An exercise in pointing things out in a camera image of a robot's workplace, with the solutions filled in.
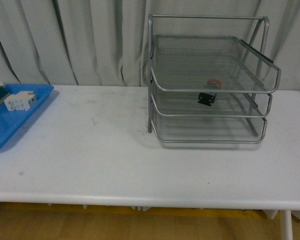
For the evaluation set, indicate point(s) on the red emergency stop button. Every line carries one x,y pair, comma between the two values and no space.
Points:
208,98

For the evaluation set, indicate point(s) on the white table leg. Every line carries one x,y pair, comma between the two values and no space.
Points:
286,228

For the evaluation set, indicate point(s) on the blue plastic tray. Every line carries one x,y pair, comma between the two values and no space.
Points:
11,121

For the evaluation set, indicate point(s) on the white circuit breaker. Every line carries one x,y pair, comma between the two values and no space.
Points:
22,101

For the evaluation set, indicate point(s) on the white curtain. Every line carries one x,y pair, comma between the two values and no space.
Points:
104,42

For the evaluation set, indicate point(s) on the silver mesh paper rack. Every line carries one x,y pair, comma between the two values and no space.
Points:
184,52

